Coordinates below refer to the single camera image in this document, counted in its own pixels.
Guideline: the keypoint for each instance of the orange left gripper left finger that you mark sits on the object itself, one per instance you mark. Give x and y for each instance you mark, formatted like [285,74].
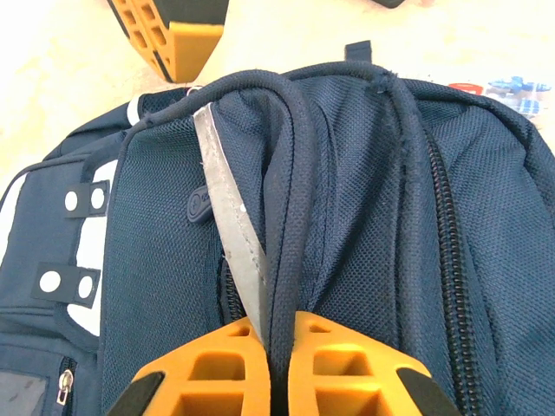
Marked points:
[217,372]

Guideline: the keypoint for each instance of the black pencil case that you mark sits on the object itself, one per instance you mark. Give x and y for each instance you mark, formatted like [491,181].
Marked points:
[390,3]

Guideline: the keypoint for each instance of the navy blue backpack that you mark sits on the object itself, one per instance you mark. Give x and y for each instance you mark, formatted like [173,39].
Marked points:
[368,216]

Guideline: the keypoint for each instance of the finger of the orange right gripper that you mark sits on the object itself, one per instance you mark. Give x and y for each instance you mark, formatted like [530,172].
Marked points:
[182,43]

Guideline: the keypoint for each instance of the white blue eraser blister pack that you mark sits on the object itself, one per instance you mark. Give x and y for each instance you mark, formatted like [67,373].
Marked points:
[511,84]

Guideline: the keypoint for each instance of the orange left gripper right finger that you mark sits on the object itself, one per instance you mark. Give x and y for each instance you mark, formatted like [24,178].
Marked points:
[347,368]

